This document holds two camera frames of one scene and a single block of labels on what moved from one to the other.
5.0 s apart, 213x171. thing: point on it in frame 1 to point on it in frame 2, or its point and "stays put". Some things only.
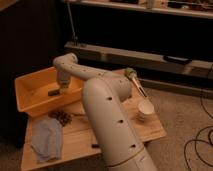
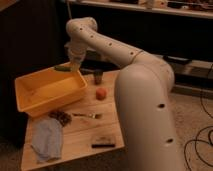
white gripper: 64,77 to 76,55
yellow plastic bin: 31,90 stays put
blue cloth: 47,139 stays put
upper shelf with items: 195,8 stays put
